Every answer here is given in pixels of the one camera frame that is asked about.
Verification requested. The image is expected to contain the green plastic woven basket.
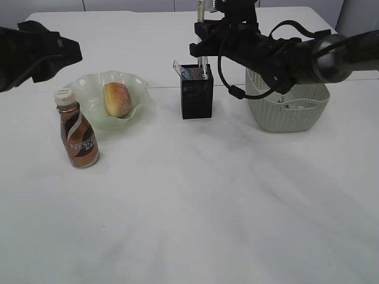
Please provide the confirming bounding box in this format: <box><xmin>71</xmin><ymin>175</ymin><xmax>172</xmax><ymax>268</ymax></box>
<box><xmin>248</xmin><ymin>84</ymin><xmax>330</xmax><ymax>133</ymax></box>

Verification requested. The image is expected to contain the black mesh pen holder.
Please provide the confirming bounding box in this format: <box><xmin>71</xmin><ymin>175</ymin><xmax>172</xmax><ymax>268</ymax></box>
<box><xmin>180</xmin><ymin>64</ymin><xmax>214</xmax><ymax>120</ymax></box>

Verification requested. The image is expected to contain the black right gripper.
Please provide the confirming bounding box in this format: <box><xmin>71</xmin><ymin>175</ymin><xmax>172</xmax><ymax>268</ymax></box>
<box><xmin>189</xmin><ymin>11</ymin><xmax>266</xmax><ymax>71</ymax></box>

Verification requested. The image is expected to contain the sugared bread bun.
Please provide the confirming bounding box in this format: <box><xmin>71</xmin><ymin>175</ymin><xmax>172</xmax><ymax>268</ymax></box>
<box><xmin>104</xmin><ymin>82</ymin><xmax>131</xmax><ymax>118</ymax></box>

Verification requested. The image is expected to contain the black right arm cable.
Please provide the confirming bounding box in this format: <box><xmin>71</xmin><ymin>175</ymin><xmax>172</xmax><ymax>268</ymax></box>
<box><xmin>217</xmin><ymin>20</ymin><xmax>319</xmax><ymax>100</ymax></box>

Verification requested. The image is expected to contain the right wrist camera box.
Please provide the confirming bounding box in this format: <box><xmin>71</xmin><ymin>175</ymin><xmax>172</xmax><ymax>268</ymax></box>
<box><xmin>209</xmin><ymin>0</ymin><xmax>257</xmax><ymax>14</ymax></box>

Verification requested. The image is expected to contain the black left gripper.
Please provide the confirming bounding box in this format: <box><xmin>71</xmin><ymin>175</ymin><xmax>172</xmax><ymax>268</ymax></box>
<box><xmin>1</xmin><ymin>20</ymin><xmax>82</xmax><ymax>92</ymax></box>

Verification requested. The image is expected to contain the clear plastic ruler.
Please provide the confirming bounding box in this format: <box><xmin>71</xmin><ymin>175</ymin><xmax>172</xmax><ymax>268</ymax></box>
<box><xmin>172</xmin><ymin>60</ymin><xmax>185</xmax><ymax>77</ymax></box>

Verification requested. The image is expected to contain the green glass wavy plate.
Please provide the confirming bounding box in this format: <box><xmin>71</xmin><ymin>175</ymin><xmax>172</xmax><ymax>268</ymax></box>
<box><xmin>65</xmin><ymin>70</ymin><xmax>153</xmax><ymax>130</ymax></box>

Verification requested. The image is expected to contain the brown Nescafe coffee bottle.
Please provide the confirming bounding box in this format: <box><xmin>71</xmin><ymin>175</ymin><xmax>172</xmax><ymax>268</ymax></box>
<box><xmin>54</xmin><ymin>88</ymin><xmax>99</xmax><ymax>168</ymax></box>

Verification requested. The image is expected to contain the light blue retractable pen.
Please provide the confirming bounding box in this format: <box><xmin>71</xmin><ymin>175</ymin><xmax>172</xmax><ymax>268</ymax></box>
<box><xmin>181</xmin><ymin>69</ymin><xmax>192</xmax><ymax>80</ymax></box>

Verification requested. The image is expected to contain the beige retractable pen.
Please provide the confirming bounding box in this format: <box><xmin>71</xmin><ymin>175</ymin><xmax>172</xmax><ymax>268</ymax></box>
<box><xmin>197</xmin><ymin>0</ymin><xmax>205</xmax><ymax>22</ymax></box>

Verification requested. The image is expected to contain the grey retractable pen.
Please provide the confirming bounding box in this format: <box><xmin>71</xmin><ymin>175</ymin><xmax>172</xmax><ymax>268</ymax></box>
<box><xmin>198</xmin><ymin>56</ymin><xmax>208</xmax><ymax>80</ymax></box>

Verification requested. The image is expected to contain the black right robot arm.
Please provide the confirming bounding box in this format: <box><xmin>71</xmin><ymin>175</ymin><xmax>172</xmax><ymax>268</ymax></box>
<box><xmin>189</xmin><ymin>10</ymin><xmax>378</xmax><ymax>94</ymax></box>

